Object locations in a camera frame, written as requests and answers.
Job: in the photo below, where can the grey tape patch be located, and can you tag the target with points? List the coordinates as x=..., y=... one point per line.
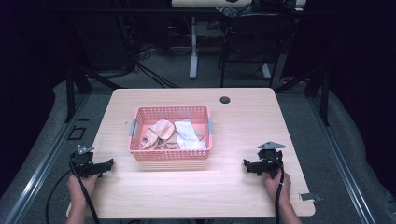
x=309, y=197

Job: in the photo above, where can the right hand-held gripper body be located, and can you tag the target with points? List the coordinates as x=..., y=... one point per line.
x=270, y=160

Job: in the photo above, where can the large beige cloth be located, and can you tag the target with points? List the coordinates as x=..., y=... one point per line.
x=162, y=130

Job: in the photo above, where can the crumpled beige cloth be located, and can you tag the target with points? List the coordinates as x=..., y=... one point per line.
x=169, y=142

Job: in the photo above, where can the black chair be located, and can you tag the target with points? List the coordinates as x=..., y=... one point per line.
x=255, y=46

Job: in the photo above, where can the white cloth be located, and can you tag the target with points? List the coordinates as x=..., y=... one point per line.
x=187, y=135

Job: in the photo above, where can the white desk leg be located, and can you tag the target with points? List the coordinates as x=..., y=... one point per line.
x=193, y=49

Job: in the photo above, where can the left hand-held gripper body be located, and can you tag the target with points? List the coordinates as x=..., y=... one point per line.
x=81, y=161

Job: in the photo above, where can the aluminium floor rail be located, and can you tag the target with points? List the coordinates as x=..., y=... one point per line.
x=342, y=161
x=46, y=155

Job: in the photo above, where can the person's right hand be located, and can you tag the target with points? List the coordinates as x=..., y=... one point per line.
x=276, y=186

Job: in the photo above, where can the white desk foot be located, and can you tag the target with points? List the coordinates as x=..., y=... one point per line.
x=266, y=71

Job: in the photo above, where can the black square floor frame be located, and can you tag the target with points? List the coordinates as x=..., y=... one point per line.
x=77, y=133

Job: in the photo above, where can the person's left hand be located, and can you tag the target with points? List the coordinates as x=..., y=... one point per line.
x=80, y=188

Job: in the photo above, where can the grey tape strip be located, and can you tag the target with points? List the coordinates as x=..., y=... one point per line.
x=210, y=125
x=133, y=127

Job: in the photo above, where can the pink plastic basket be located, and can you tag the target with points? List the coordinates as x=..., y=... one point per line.
x=169, y=154

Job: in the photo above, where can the black metal frame stand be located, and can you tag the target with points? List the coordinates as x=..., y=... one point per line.
x=320, y=90
x=76, y=84

